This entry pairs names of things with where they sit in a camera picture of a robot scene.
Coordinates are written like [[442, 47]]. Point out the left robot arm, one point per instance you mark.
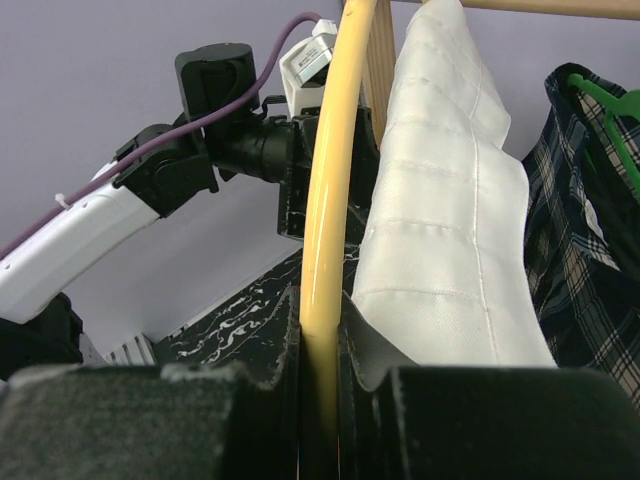
[[225, 129]]

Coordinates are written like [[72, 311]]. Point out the white pleated skirt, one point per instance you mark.
[[441, 273]]

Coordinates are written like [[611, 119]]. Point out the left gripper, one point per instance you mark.
[[320, 170]]

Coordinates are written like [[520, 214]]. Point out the cream yellow hanger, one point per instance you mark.
[[322, 266]]

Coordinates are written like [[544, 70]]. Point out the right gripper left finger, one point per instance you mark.
[[230, 420]]

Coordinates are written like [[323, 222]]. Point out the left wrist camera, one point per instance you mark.
[[304, 68]]

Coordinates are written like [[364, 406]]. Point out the plaid skirt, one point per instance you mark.
[[581, 241]]

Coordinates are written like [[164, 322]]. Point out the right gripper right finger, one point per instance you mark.
[[399, 420]]

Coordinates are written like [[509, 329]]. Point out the wooden clothes rack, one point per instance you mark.
[[490, 65]]

